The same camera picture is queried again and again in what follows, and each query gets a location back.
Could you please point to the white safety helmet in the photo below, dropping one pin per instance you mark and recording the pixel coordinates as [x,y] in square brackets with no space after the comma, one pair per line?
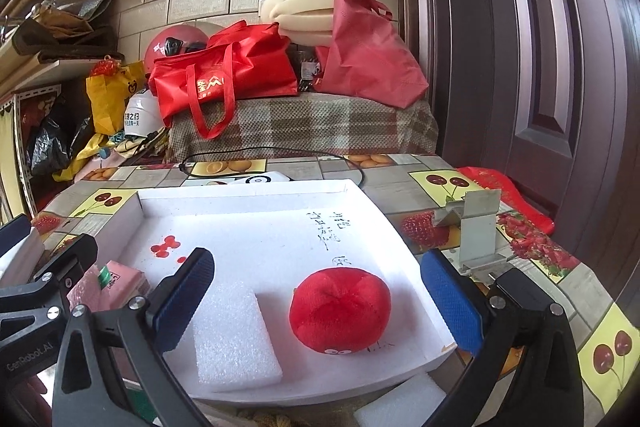
[142,115]

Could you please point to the large white foam block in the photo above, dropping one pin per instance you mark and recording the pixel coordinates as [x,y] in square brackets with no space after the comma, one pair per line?
[233,349]

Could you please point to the matte red fabric bag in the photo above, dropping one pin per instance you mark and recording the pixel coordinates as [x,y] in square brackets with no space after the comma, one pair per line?
[367,58]

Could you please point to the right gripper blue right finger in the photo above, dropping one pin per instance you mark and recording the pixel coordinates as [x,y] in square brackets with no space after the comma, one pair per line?
[458,300]

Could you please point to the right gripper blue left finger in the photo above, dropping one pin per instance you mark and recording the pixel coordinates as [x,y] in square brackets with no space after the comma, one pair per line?
[176,298]

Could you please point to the cream foam roll stack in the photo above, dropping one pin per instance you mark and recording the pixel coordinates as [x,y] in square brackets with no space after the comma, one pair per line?
[304,22]

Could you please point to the red plush tomato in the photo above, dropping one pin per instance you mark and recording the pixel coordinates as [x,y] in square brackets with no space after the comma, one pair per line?
[342,310]

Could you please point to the small white foam block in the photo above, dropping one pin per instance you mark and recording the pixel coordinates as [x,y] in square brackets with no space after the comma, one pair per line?
[410,404]

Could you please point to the metal storage shelf rack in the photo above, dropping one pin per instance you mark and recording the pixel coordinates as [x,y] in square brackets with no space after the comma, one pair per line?
[33,68]

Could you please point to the glossy red tote bag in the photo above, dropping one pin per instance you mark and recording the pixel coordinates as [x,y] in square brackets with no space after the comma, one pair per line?
[239,62]

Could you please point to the pink tissue pack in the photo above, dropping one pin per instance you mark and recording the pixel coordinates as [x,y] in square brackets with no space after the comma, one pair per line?
[108,288]

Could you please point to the black plastic bag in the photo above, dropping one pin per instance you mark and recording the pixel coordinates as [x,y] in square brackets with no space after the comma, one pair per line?
[56,143]

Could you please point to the red motorcycle helmet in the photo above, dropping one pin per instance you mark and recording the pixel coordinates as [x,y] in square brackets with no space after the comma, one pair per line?
[172,41]

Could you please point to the yellow shopping bag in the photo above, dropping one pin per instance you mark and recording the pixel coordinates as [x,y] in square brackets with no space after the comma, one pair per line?
[109,88]

